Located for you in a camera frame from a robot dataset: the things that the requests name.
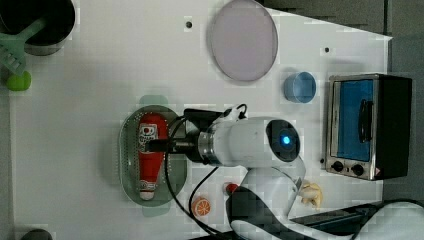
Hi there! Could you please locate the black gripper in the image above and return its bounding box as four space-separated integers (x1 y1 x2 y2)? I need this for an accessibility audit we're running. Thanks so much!
145 108 221 164

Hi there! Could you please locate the mint green strainer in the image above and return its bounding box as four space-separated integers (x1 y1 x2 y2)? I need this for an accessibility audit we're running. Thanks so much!
118 95 187 217

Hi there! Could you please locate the red strawberry toy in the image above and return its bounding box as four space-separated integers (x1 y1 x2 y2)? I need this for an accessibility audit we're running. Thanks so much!
224 182 238 196

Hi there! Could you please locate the green apple toy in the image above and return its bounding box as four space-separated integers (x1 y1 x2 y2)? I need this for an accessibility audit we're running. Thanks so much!
6 71 32 91

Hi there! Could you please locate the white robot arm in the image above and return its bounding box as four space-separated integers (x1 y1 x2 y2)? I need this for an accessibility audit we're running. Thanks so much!
145 105 423 240

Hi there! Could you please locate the blue bowl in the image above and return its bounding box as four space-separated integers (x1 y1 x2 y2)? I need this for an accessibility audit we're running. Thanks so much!
283 72 317 103

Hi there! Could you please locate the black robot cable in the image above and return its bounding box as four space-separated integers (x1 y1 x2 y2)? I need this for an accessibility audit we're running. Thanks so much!
163 103 249 238

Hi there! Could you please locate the black cylinder table post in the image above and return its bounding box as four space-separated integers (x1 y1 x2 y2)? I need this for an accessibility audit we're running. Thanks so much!
20 229 53 240

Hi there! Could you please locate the dark blue crate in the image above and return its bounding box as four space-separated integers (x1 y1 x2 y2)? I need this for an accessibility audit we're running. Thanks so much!
189 203 388 240

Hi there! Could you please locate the red plush ketchup bottle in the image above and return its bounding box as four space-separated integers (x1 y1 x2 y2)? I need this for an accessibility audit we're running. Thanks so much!
138 113 168 201

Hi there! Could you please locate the black toaster oven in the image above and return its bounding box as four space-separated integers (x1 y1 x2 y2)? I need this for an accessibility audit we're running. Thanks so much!
325 74 412 181

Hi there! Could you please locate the green plastic spatula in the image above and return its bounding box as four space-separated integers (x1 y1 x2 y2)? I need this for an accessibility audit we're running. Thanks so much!
0 18 46 75

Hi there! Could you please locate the yellow banana toy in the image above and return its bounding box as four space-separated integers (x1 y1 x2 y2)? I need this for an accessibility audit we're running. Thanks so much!
299 182 323 209

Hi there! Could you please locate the black cooking pot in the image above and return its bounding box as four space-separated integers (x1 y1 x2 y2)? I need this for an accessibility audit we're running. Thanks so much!
0 0 76 56

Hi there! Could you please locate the orange slice toy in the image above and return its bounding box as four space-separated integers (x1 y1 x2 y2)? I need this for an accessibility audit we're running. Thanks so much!
191 196 211 216

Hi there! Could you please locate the lilac oval plate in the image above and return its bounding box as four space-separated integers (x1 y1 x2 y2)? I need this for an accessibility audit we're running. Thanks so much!
209 0 278 81

